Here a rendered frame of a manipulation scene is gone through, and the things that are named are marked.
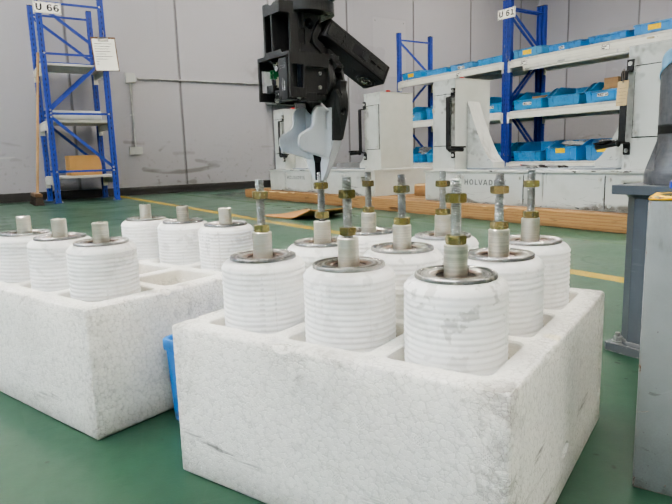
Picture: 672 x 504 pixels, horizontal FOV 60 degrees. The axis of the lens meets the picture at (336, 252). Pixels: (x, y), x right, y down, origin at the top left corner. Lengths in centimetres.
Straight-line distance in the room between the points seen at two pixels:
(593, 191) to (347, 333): 242
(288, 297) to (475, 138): 302
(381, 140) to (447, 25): 577
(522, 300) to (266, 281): 27
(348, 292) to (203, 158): 679
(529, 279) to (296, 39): 38
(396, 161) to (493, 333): 370
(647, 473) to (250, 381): 43
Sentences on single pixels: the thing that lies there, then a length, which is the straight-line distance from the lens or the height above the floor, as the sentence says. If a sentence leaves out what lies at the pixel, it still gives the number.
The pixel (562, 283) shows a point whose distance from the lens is 75.
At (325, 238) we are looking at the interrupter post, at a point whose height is 26.
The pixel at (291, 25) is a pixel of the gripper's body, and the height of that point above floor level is 52.
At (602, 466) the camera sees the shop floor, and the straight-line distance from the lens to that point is 78.
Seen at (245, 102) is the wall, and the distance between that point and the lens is 758.
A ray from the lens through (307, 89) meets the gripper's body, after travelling 71.
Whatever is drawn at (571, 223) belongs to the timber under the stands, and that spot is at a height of 2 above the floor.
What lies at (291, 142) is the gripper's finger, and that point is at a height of 38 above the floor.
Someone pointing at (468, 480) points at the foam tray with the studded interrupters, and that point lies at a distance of 52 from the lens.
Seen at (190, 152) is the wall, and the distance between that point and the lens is 726.
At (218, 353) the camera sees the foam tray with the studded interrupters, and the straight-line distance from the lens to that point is 64.
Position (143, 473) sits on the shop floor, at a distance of 77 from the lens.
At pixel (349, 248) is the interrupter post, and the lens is 59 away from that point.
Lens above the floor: 36
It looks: 9 degrees down
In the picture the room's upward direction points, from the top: 2 degrees counter-clockwise
